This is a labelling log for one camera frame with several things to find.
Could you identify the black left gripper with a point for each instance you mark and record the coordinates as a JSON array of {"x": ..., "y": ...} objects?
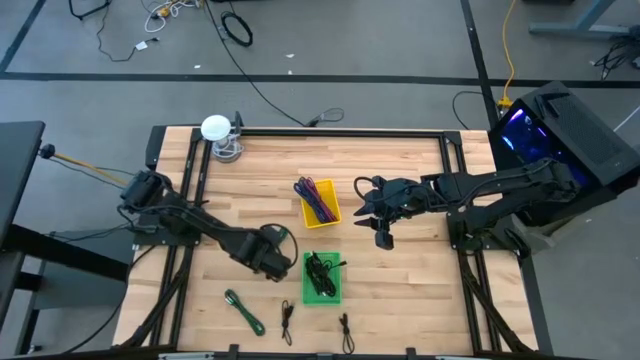
[{"x": 267, "y": 255}]

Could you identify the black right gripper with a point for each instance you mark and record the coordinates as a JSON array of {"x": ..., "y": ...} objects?
[{"x": 400, "y": 197}]

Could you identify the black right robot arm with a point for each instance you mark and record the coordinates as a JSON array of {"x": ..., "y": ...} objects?
[{"x": 500, "y": 185}]

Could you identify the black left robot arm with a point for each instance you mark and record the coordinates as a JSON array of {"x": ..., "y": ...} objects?
[{"x": 210, "y": 227}]

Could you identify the yellow plastic bin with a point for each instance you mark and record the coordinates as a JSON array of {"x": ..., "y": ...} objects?
[{"x": 331, "y": 192}]

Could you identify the green slotted plastic basket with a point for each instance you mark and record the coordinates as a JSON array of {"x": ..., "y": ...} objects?
[{"x": 336, "y": 296}]

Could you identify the black table clamp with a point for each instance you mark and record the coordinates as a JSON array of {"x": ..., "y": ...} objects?
[
  {"x": 233, "y": 352},
  {"x": 411, "y": 354}
]

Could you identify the white dome table lamp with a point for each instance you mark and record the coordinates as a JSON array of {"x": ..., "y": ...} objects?
[{"x": 216, "y": 127}]

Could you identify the black computer tower blue light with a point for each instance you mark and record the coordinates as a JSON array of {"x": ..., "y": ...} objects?
[{"x": 590, "y": 135}]

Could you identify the tan rod with black knob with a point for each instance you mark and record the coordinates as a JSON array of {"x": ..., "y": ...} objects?
[{"x": 46, "y": 151}]

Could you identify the grey desk leg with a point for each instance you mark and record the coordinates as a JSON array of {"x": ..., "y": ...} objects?
[{"x": 580, "y": 27}]

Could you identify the black desk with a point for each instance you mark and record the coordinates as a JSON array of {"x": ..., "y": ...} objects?
[{"x": 17, "y": 165}]

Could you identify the black floor stand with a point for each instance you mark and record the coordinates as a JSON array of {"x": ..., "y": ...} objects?
[{"x": 76, "y": 16}]

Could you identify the black aluminium table frame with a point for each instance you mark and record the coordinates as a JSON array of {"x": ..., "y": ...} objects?
[{"x": 350, "y": 133}]

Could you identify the black frame bracket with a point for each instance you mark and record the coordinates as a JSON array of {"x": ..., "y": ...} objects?
[{"x": 237, "y": 122}]

